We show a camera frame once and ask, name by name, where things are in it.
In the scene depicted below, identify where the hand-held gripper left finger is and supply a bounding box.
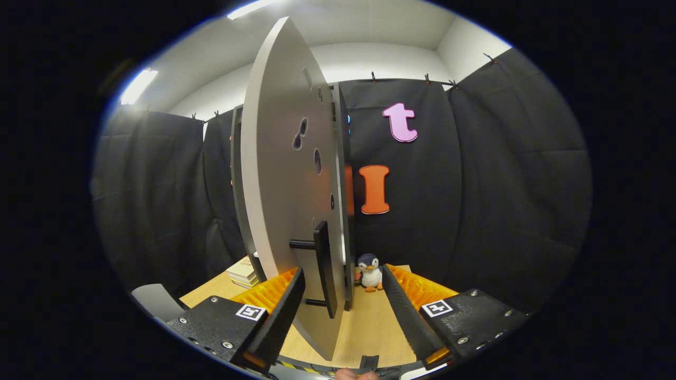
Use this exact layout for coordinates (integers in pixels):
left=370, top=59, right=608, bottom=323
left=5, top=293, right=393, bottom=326
left=166, top=267, right=306, bottom=373

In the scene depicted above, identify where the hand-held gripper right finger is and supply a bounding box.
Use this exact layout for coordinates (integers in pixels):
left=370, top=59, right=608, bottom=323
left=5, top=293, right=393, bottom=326
left=381, top=264, right=529, bottom=370

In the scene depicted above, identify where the dark grey shoe cabinet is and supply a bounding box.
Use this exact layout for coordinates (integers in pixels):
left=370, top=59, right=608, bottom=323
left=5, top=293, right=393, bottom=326
left=230, top=83, right=355, bottom=311

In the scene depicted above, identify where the beige shoe cabinet door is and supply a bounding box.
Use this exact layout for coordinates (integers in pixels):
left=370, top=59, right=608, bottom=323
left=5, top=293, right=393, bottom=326
left=240, top=16, right=349, bottom=362

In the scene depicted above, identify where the penguin plush toy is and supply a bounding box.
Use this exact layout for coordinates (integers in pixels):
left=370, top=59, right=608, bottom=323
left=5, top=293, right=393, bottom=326
left=355, top=253, right=384, bottom=293

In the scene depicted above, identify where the tan cover book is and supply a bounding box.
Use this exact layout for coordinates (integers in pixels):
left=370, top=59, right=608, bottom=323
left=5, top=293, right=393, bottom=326
left=226, top=257, right=257, bottom=278

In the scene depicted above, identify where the grey curved panel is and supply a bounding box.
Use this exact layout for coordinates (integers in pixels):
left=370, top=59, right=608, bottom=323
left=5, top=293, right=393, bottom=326
left=131, top=284, right=185, bottom=322

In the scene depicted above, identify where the black backdrop cloth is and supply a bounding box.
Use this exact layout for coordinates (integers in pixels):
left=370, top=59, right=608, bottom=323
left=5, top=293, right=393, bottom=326
left=92, top=47, right=592, bottom=312

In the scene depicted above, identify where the row of black cloth clips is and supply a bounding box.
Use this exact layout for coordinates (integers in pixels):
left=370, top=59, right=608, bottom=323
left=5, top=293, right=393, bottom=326
left=145, top=53, right=500, bottom=123

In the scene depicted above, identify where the ceiling light panel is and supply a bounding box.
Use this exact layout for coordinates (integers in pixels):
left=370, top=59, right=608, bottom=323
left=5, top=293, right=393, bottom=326
left=227, top=0, right=278, bottom=21
left=119, top=69, right=159, bottom=105

